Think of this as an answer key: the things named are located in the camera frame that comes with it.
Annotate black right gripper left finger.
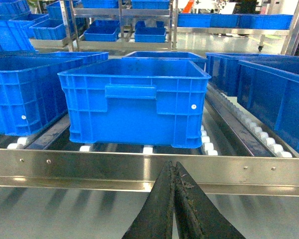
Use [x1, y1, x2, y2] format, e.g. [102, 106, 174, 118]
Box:
[123, 161, 175, 239]

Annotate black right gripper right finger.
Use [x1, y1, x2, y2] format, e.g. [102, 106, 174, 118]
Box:
[174, 162, 244, 239]

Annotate stainless steel shelf rack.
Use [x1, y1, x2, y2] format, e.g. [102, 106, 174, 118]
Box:
[0, 0, 299, 197]

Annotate blue crate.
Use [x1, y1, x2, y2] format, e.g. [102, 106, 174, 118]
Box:
[0, 52, 109, 136]
[124, 51, 208, 70]
[237, 57, 299, 153]
[58, 58, 210, 148]
[206, 52, 299, 97]

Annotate blue crate far right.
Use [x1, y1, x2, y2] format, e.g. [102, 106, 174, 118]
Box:
[206, 52, 299, 97]

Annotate blue crate behind centre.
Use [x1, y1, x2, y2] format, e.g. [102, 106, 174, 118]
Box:
[124, 51, 208, 70]

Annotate blue crate left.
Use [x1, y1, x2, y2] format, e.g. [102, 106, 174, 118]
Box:
[0, 52, 109, 136]

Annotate blue bin on rack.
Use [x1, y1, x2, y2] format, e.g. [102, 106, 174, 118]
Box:
[135, 21, 166, 43]
[84, 20, 120, 42]

